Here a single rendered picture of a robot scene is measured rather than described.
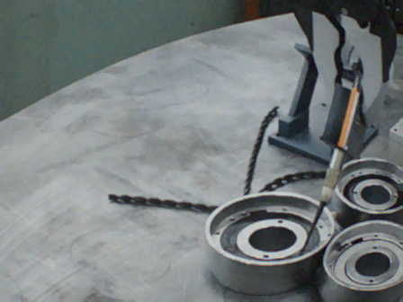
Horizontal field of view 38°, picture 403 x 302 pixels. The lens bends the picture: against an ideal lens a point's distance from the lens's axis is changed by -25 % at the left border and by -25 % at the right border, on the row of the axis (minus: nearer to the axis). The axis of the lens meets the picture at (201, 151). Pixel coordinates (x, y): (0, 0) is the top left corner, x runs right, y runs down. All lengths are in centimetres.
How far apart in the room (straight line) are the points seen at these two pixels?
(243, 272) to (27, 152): 33
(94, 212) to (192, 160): 13
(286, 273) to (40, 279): 21
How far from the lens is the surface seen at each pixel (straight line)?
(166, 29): 273
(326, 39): 51
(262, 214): 57
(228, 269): 51
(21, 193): 66
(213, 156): 71
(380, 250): 53
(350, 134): 50
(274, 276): 50
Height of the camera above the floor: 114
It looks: 28 degrees down
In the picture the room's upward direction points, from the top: 1 degrees clockwise
